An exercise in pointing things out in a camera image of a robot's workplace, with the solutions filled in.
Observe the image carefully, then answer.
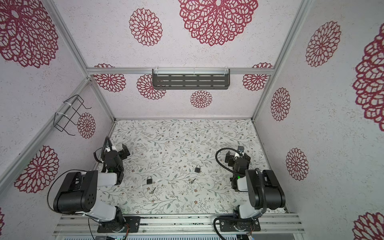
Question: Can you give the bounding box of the black padlock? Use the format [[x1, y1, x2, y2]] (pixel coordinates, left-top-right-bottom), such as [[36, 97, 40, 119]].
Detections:
[[147, 176, 153, 185], [195, 165, 201, 173]]

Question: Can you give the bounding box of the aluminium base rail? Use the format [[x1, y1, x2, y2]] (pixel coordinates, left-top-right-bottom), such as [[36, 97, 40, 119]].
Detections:
[[52, 213, 305, 237]]

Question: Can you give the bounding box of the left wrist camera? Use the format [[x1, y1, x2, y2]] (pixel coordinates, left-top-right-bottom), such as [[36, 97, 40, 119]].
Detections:
[[103, 136, 117, 152]]

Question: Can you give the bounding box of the black wire wall rack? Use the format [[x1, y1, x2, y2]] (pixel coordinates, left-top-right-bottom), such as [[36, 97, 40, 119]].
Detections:
[[53, 95, 91, 136]]

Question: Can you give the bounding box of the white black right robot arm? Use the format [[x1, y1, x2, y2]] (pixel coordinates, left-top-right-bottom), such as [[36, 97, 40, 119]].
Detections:
[[225, 150, 286, 231]]

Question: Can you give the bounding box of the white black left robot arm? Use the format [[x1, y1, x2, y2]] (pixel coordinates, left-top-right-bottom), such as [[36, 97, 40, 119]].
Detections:
[[53, 150, 130, 233]]

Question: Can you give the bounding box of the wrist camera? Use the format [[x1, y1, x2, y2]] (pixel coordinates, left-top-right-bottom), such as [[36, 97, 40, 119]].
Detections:
[[235, 146, 245, 157], [103, 136, 117, 152]]

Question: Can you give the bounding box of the dark metal wall shelf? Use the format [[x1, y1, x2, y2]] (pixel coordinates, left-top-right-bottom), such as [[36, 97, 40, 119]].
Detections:
[[152, 69, 231, 90]]

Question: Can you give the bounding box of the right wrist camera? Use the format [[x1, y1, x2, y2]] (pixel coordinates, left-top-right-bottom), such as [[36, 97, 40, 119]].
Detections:
[[235, 146, 245, 157]]

